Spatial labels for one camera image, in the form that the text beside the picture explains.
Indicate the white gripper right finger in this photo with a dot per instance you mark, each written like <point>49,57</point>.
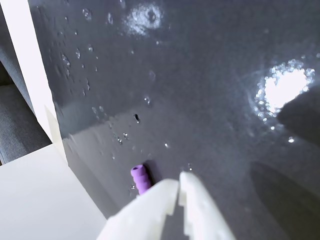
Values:
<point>200,215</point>

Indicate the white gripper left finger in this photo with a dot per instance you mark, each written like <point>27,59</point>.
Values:
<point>147,212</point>

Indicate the purple ribbed pen grip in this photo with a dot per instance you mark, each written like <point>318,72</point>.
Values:
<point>140,178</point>

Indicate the dark grey table mat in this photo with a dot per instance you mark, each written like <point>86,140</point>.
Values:
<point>190,95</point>

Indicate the grey fabric chair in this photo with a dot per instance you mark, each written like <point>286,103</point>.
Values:
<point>15,120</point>

